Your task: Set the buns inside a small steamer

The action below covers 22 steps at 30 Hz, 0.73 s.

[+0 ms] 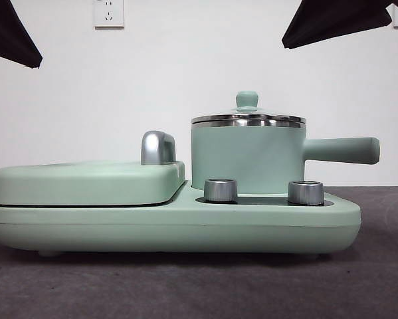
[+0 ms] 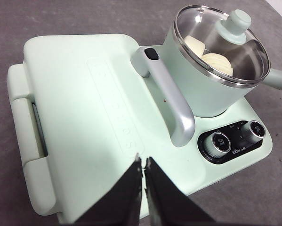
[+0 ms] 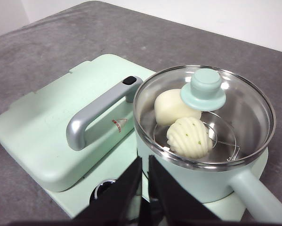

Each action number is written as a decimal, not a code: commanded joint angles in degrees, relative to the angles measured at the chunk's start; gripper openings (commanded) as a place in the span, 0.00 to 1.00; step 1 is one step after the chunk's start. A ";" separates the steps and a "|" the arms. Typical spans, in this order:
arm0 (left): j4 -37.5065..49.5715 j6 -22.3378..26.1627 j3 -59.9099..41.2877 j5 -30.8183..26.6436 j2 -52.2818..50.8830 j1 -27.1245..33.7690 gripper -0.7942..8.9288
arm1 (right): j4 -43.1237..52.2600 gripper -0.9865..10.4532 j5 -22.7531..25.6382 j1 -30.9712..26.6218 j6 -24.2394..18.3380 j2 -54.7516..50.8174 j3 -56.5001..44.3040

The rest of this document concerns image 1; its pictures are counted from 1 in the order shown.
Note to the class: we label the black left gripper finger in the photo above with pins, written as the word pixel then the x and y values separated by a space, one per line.
pixel 6 33

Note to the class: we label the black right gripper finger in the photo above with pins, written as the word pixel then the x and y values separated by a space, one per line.
pixel 335 20

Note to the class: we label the glass pot lid green knob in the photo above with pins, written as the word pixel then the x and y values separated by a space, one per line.
pixel 246 99

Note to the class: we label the mint green griddle cover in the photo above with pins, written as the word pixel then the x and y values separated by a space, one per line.
pixel 85 182

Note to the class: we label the silver control knob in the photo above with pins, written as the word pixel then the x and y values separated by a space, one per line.
pixel 305 192
pixel 220 191

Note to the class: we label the black control panel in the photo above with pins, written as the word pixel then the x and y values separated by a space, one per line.
pixel 261 201

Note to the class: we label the mint green breakfast maker base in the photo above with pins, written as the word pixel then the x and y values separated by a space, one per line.
pixel 172 229

